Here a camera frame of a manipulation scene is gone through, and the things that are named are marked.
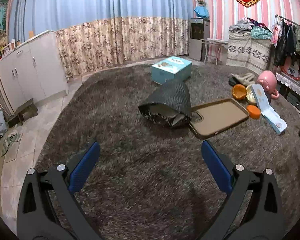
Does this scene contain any white illustrated booklet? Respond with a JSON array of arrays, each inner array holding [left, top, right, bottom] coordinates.
[[251, 83, 287, 134]]

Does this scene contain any orange bottle cap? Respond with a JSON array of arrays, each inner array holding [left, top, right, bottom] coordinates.
[[247, 105, 261, 120]]

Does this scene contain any orange peel half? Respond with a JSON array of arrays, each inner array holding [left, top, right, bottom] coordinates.
[[231, 84, 247, 100]]

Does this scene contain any beige cloth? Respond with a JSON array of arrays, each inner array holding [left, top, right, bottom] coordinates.
[[231, 73, 255, 87]]

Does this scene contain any black quilted pouch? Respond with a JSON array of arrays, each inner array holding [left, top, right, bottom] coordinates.
[[138, 80, 192, 128]]

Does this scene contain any low tv bench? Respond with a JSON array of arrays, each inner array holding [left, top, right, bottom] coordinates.
[[275, 73, 300, 114]]

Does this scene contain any brown phone case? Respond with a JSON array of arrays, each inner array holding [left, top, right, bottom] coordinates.
[[190, 98, 249, 140]]

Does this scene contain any pink pig mug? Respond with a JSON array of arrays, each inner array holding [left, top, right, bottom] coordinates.
[[256, 70, 279, 100]]

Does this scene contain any small wooden stool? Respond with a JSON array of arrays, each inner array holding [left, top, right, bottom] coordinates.
[[7, 98, 38, 128]]

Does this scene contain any shaggy brown carpet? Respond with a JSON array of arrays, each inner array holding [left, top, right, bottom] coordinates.
[[36, 64, 300, 239]]

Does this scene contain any black notebook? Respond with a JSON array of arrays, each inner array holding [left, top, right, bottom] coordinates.
[[228, 77, 241, 87]]

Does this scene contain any clothes rack with garments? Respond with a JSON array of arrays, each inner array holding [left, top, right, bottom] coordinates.
[[270, 15, 300, 81]]

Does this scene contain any cloth covered chest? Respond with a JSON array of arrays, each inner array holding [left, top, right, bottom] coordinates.
[[226, 30, 271, 74]]

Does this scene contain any pile of folded clothes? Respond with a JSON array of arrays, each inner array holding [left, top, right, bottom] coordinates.
[[229, 17, 273, 40]]

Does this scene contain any white cabinet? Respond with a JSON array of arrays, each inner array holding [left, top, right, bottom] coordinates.
[[0, 30, 69, 112]]

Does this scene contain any teal tissue box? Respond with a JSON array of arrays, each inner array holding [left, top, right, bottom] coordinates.
[[151, 56, 192, 85]]

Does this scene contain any small folding table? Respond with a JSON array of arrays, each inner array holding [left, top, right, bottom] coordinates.
[[200, 38, 229, 65]]

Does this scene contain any water dispenser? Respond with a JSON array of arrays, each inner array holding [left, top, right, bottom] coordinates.
[[189, 18, 210, 61]]

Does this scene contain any blue covered water bottle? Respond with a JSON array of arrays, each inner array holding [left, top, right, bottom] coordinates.
[[194, 0, 210, 19]]

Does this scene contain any blue floral curtain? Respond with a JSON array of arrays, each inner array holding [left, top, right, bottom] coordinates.
[[8, 0, 192, 79]]

